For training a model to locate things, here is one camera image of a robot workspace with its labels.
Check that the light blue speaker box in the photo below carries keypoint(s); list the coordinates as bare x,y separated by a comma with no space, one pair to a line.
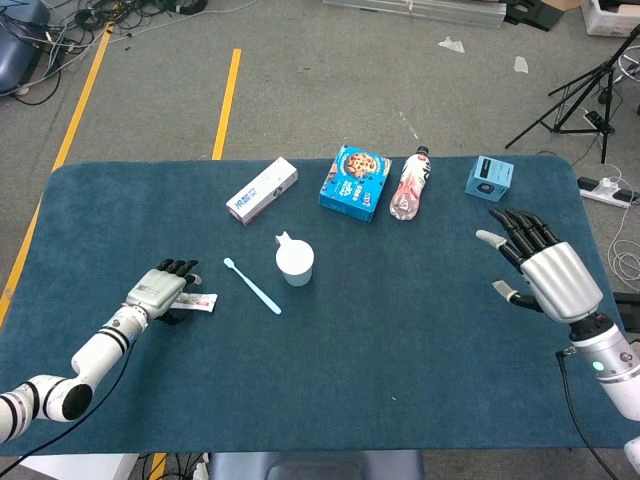
490,177

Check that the aluminium profile rail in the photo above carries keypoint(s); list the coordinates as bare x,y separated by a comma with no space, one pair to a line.
425,10

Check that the crumpled white paper scrap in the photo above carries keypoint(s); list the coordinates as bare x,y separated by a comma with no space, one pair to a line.
452,45
521,65

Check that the white patterned toothpaste tube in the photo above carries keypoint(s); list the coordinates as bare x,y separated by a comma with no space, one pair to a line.
200,301

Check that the blue felt table mat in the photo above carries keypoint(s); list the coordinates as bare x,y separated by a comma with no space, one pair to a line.
350,350

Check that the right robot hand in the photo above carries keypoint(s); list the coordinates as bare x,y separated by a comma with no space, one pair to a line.
562,282

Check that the black tripod stand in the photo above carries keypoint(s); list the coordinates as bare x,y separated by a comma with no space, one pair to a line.
607,75

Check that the dark blue machine base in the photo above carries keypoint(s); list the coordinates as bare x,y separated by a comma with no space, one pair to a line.
15,55

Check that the white toothpaste carton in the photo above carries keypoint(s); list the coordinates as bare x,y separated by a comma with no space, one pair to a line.
262,191

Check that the pale blue plastic cup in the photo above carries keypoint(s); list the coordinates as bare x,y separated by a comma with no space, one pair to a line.
295,260

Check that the white storage crate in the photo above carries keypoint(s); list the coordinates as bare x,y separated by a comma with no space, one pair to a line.
605,20

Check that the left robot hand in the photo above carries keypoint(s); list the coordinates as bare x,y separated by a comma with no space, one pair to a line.
155,292

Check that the white power strip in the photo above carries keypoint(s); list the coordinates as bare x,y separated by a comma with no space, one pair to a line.
602,192

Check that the blue cookie box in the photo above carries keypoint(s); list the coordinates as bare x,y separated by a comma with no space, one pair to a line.
355,185

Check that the white box under table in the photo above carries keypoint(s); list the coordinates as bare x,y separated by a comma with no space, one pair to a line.
85,467

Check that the pink label drink bottle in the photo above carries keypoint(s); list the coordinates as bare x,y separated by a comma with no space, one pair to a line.
410,187

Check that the black bracket plates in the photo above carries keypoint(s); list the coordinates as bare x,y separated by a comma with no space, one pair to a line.
532,14

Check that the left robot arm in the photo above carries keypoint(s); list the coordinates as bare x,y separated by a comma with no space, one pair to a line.
97,350

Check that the light blue toothbrush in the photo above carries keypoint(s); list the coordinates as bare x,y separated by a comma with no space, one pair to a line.
252,287

